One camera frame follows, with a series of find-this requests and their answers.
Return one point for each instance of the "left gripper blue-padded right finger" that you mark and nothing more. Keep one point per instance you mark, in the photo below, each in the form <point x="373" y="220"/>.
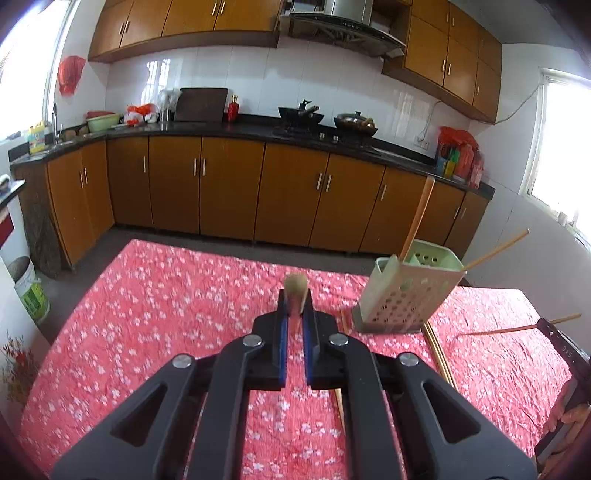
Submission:
<point x="403" y="420"/>

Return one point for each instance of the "brown lower kitchen cabinets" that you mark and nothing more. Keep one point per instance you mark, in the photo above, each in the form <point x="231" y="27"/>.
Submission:
<point x="241" y="182"/>

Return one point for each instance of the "green basin on counter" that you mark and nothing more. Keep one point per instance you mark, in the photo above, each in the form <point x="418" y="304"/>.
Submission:
<point x="98" y="121"/>

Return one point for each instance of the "lidded wok on stove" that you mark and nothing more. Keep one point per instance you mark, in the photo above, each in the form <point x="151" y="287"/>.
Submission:
<point x="355" y="124"/>

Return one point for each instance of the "black wok on stove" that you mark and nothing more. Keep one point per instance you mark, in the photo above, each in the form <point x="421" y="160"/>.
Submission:
<point x="305" y="116"/>

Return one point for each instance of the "black gas stove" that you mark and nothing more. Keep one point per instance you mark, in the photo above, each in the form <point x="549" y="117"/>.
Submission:
<point x="318" y="136"/>

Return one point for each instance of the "person's right hand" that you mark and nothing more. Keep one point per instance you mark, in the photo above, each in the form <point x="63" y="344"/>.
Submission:
<point x="575" y="417"/>

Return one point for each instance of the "steel range hood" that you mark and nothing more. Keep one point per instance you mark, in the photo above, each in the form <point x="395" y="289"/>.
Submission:
<point x="343" y="24"/>

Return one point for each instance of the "red bags and condiment packages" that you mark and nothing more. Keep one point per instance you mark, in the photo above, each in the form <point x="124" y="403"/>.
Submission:
<point x="459" y="157"/>

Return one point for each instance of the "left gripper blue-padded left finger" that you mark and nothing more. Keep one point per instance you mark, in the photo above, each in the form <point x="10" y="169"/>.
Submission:
<point x="187" y="421"/>

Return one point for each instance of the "dark wooden cutting board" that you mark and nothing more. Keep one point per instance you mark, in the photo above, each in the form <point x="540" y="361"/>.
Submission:
<point x="201" y="104"/>

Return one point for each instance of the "white plastic bucket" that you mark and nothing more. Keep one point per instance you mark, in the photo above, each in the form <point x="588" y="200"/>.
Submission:
<point x="29" y="288"/>

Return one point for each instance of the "brown kitchen cabinets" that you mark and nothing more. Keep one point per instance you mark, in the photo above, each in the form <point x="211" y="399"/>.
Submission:
<point x="434" y="46"/>
<point x="241" y="182"/>

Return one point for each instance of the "red white bag on counter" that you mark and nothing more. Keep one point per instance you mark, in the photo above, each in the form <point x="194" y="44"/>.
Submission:
<point x="139" y="115"/>

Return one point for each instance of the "red plastic bag on wall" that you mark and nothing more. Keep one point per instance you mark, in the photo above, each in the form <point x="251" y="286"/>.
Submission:
<point x="69" y="74"/>

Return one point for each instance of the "yellow detergent bottle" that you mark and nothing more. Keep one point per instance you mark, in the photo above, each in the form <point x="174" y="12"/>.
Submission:
<point x="37" y="138"/>

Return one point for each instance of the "brown upper kitchen cabinets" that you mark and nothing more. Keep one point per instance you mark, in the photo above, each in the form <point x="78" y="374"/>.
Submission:
<point x="434" y="46"/>

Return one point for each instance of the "red floral tablecloth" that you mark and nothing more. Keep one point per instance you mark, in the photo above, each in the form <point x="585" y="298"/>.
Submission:
<point x="150" y="302"/>

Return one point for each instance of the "beige perforated utensil holder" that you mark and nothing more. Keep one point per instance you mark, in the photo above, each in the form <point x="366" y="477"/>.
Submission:
<point x="402" y="295"/>

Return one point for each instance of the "red bottle on counter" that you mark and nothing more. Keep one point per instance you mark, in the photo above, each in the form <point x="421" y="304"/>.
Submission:
<point x="233" y="109"/>

